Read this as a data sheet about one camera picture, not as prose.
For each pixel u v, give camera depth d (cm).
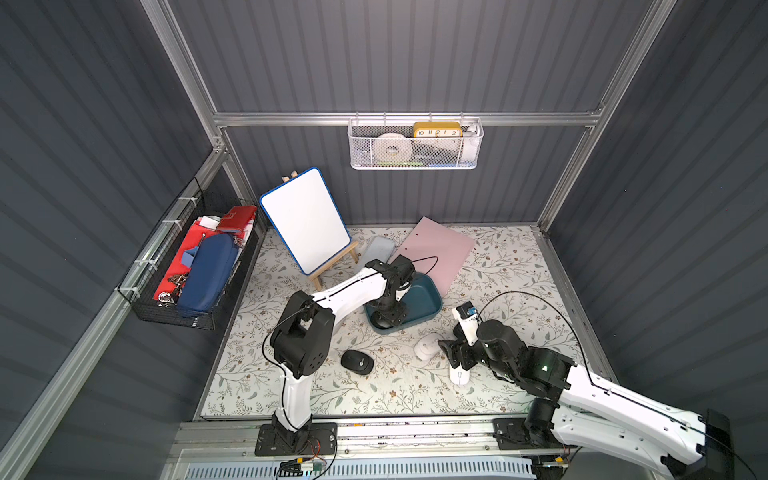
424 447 73
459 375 81
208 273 69
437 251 112
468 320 65
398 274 74
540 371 53
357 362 84
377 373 85
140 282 61
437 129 87
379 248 112
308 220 89
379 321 91
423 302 96
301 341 52
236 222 79
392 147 84
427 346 86
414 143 89
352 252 107
